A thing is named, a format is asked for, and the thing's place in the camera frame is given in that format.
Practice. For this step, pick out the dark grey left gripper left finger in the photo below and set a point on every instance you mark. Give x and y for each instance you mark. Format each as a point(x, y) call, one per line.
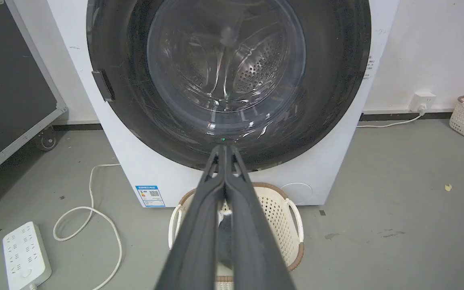
point(199, 237)

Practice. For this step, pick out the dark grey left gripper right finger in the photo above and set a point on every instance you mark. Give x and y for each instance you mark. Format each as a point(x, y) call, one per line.
point(252, 241)

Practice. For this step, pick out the dark round washing machine door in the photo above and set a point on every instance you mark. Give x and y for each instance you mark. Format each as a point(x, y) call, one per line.
point(224, 72)

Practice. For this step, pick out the white front-load washing machine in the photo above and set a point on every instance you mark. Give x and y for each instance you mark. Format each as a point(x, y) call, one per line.
point(328, 161)

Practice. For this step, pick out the dark clothing in basket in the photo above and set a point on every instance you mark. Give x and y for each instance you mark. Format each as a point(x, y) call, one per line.
point(224, 241)

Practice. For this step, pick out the cream perforated laundry basket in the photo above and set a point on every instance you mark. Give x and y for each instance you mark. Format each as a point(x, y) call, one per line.
point(282, 217)

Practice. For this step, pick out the white power strip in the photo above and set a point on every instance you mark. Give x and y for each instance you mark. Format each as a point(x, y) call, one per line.
point(25, 256)

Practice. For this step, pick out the grey wheeled cart panel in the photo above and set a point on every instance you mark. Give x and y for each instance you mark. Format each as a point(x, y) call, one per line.
point(2, 84)

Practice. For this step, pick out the white wall plug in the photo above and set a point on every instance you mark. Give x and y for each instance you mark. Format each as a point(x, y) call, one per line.
point(421, 102)

